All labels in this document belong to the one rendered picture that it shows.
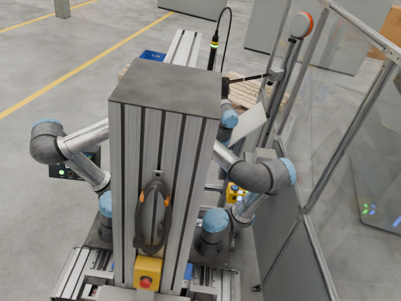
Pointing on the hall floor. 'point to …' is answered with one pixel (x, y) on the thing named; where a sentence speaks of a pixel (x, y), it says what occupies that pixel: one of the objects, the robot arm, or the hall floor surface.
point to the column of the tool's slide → (278, 93)
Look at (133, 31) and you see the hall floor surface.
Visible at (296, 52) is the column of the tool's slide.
